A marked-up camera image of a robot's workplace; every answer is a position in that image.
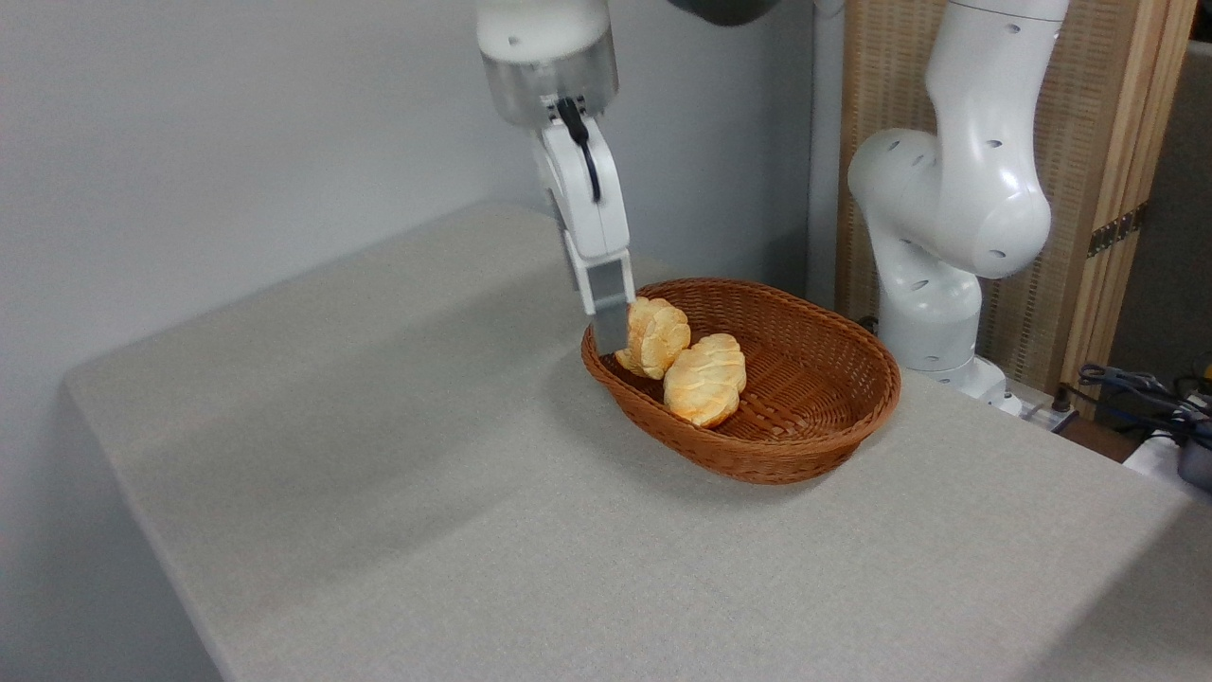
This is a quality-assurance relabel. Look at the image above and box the long braided bread loaf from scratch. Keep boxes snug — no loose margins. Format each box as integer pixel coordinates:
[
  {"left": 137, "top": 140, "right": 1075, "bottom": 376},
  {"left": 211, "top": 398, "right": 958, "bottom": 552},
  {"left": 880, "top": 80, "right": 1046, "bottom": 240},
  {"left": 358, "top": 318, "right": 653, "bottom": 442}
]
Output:
[{"left": 663, "top": 332, "right": 748, "bottom": 429}]

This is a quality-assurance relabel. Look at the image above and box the wooden rattan folding screen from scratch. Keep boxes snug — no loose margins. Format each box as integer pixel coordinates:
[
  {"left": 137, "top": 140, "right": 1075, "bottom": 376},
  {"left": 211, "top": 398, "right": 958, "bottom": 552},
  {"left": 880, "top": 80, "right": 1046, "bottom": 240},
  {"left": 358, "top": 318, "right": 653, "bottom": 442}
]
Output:
[{"left": 836, "top": 0, "right": 1200, "bottom": 418}]

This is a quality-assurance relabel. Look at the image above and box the grey tablecloth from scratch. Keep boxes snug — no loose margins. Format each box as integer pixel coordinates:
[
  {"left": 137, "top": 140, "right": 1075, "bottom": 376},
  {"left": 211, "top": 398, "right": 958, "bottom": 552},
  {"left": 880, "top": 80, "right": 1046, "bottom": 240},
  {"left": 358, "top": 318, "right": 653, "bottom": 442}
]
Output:
[{"left": 64, "top": 201, "right": 1212, "bottom": 682}]

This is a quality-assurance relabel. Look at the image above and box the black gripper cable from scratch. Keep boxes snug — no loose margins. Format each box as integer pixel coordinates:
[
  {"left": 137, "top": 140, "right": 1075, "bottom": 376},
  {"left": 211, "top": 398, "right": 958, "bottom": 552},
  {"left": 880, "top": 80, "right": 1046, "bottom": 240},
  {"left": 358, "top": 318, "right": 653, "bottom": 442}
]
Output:
[{"left": 556, "top": 97, "right": 603, "bottom": 206}]

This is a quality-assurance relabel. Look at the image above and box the white vertical pipe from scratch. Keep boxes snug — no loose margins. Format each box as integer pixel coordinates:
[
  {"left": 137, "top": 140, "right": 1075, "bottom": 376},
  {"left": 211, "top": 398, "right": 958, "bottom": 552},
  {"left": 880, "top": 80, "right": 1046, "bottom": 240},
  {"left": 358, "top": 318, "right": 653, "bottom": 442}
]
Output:
[{"left": 806, "top": 0, "right": 846, "bottom": 309}]

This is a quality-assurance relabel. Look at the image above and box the round bread roll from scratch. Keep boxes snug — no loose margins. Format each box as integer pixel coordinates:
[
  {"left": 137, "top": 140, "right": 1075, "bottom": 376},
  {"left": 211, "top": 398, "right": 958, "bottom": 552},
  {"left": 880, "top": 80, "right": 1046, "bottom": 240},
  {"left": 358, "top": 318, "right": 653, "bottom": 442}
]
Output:
[{"left": 615, "top": 296, "right": 693, "bottom": 382}]

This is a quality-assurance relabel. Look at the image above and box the brown oval wicker basket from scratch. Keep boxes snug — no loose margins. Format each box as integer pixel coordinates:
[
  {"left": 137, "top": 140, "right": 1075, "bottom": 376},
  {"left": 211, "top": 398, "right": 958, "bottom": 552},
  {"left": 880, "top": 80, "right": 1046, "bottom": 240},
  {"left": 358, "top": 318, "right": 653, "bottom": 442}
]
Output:
[{"left": 580, "top": 277, "right": 903, "bottom": 486}]

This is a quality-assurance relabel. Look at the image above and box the metal screen hinge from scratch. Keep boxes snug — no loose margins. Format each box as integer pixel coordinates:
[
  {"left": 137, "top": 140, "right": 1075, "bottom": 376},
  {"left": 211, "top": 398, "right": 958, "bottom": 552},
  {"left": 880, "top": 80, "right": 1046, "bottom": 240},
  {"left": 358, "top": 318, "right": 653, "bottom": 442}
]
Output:
[{"left": 1086, "top": 202, "right": 1151, "bottom": 259}]

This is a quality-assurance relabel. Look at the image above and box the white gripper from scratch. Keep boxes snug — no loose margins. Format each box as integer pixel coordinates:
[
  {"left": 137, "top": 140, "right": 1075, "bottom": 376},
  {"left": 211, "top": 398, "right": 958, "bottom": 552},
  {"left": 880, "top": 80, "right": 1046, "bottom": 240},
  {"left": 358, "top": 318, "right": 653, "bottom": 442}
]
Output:
[{"left": 531, "top": 117, "right": 636, "bottom": 354}]

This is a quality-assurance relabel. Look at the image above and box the black cable bundle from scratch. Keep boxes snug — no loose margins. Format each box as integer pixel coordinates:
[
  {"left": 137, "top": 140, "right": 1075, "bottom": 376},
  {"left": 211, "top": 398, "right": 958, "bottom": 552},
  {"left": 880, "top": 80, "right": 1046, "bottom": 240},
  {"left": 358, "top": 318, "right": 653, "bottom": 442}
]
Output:
[{"left": 1075, "top": 363, "right": 1212, "bottom": 446}]

